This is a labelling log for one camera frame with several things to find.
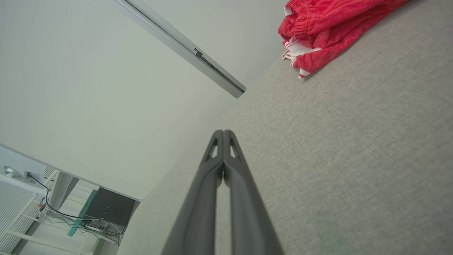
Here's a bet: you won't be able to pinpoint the grey metal partition post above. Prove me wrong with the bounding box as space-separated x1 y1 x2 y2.
113 0 247 99

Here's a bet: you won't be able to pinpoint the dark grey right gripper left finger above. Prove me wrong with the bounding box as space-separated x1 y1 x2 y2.
161 130 224 255

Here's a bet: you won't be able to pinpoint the grey power strip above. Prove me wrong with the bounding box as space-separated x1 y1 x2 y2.
85 218 125 238

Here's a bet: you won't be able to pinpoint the grey round lamp head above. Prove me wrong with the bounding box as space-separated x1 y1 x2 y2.
4 165 23 179

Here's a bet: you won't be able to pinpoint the red Bulls 23 jersey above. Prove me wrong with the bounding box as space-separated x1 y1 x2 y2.
281 7 400 79

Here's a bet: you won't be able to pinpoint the red shorts white side stripes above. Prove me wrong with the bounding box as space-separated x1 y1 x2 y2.
278 0 411 48

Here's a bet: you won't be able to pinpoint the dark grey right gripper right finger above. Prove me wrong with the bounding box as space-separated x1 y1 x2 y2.
224 130 285 255

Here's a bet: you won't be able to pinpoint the pale grey desk leg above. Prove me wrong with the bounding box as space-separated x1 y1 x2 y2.
49 171 80 213

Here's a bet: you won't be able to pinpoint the black box device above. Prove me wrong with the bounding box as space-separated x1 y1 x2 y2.
85 187 136 227

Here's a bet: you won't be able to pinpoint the teal flat board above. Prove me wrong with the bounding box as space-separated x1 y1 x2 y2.
67 189 98 237

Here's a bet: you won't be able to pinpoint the tangled floor cables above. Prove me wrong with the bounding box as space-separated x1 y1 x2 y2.
28 174 126 245

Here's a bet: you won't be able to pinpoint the white metal rack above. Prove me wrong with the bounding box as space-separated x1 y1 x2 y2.
0 173 89 255

